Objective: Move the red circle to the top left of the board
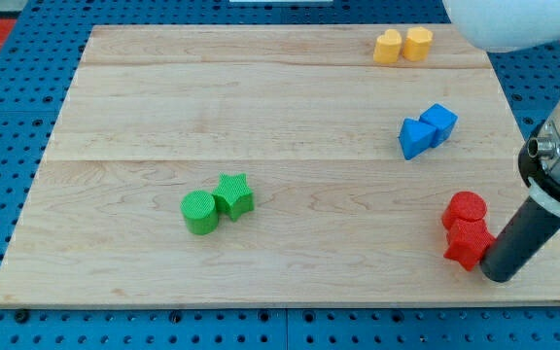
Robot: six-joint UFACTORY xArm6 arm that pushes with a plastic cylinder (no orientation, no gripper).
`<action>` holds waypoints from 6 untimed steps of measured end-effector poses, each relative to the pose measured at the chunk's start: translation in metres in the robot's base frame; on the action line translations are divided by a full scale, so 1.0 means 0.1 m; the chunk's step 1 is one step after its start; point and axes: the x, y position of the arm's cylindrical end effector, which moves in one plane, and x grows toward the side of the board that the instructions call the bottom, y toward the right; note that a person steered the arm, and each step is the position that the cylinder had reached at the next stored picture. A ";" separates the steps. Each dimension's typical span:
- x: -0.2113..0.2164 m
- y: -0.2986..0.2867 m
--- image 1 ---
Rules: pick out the blue cube block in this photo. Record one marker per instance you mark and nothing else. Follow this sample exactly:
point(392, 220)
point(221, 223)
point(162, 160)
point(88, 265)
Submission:
point(442, 119)

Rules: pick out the green star block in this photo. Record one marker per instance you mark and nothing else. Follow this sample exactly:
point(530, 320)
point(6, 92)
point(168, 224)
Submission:
point(233, 195)

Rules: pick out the green cylinder block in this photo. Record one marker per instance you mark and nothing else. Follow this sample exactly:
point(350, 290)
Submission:
point(200, 213)

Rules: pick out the yellow hexagon block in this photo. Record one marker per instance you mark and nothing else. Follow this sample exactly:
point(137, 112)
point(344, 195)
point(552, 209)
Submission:
point(417, 44)

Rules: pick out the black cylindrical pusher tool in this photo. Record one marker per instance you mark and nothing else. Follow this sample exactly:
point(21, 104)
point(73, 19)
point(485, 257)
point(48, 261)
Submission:
point(526, 232)

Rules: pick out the red star block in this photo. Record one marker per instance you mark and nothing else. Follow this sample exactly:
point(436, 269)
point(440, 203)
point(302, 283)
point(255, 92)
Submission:
point(468, 242)

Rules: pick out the wooden board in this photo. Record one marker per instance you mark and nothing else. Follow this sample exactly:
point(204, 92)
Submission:
point(341, 219)

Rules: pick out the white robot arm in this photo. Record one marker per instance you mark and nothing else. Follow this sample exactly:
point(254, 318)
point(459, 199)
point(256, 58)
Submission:
point(511, 25)

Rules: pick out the yellow heart block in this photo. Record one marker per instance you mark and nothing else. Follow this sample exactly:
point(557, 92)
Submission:
point(388, 47)

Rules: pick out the red cylinder block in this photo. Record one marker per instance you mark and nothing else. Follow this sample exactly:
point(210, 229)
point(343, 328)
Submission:
point(465, 206)

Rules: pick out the blue triangle block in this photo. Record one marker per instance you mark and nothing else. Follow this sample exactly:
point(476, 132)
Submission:
point(415, 137)

